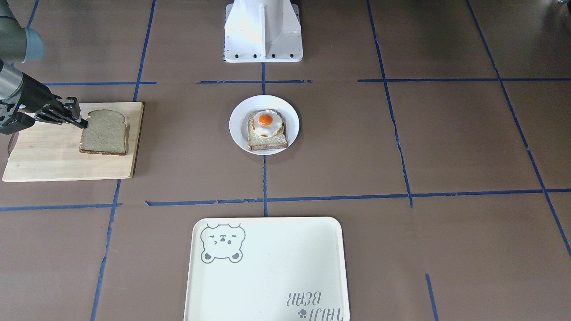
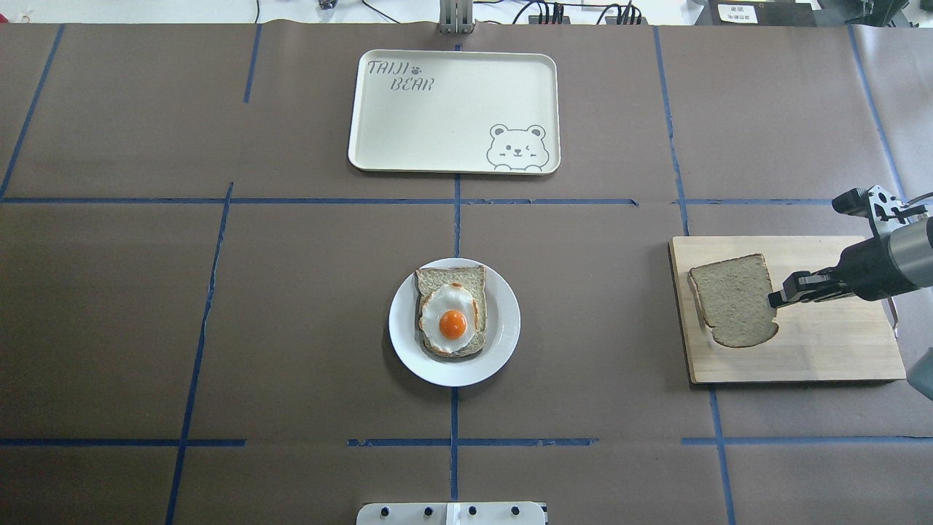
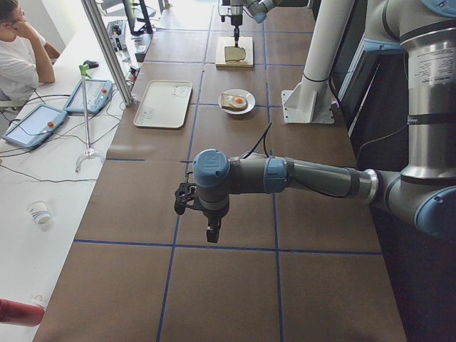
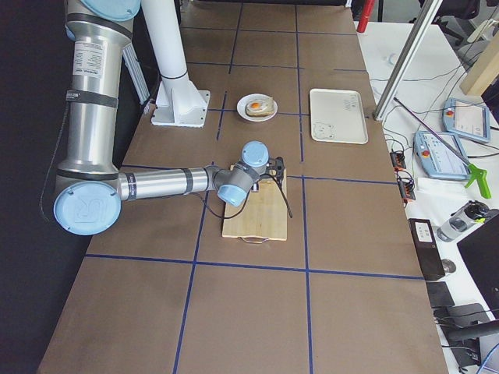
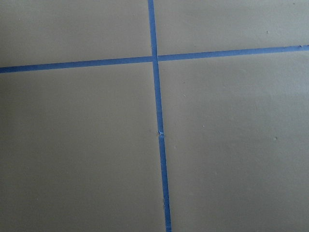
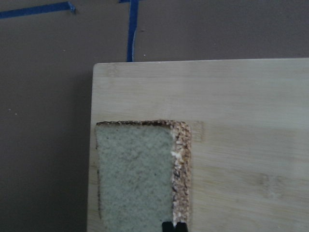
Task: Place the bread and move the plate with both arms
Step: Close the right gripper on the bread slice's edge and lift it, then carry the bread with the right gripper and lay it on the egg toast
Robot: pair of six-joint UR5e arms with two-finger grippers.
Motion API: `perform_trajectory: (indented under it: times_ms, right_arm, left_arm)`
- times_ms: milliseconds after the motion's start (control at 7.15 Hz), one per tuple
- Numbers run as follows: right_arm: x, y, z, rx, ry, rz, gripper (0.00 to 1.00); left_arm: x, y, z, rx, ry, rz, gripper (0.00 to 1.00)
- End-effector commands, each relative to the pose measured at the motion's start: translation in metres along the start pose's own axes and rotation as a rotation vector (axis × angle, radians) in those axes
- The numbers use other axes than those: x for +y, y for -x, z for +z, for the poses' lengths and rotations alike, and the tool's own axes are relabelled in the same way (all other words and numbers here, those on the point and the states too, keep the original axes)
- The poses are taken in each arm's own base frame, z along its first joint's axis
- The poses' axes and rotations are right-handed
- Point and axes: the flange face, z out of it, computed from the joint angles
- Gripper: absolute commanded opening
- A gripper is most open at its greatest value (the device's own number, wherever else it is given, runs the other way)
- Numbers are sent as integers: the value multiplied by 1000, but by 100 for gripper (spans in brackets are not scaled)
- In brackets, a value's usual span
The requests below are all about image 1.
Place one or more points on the bottom bread slice on plate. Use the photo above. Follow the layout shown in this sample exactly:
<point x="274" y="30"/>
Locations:
<point x="256" y="143"/>

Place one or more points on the wooden cutting board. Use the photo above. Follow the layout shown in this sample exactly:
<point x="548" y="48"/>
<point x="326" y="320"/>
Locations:
<point x="49" y="152"/>

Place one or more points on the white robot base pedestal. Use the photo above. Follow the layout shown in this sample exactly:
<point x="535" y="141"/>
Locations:
<point x="262" y="31"/>

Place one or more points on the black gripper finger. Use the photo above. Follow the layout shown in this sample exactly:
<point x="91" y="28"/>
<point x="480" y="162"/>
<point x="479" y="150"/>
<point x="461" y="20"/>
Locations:
<point x="80" y="123"/>

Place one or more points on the brown bread slice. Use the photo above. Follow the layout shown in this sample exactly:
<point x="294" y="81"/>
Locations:
<point x="106" y="133"/>

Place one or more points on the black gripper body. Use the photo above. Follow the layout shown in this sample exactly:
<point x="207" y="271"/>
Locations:
<point x="34" y="95"/>

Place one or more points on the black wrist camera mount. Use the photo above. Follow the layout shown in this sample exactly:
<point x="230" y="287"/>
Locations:
<point x="12" y="120"/>

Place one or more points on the cream bear tray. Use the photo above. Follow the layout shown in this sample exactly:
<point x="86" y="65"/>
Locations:
<point x="267" y="269"/>

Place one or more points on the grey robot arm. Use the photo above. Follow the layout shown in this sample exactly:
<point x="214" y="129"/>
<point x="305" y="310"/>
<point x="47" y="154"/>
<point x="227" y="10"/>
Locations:
<point x="17" y="44"/>

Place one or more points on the white round plate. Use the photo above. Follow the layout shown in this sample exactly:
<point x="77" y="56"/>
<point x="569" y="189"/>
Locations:
<point x="239" y="120"/>

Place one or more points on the fried egg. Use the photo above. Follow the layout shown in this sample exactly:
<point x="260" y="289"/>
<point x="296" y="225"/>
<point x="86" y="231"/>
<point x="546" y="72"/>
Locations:
<point x="266" y="123"/>

